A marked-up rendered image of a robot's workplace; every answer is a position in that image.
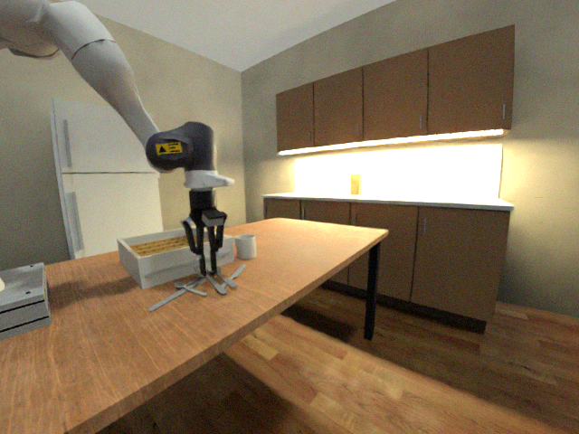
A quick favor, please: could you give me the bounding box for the wooden cutlery tray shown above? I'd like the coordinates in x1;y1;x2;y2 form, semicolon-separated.
129;235;189;257

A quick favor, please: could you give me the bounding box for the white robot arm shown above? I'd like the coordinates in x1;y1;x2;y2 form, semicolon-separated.
0;0;234;191

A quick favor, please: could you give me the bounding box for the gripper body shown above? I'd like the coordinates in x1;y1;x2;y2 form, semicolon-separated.
188;190;217;227

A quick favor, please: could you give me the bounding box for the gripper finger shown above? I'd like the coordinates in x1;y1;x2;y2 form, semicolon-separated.
206;219;226;273
181;216;206;276

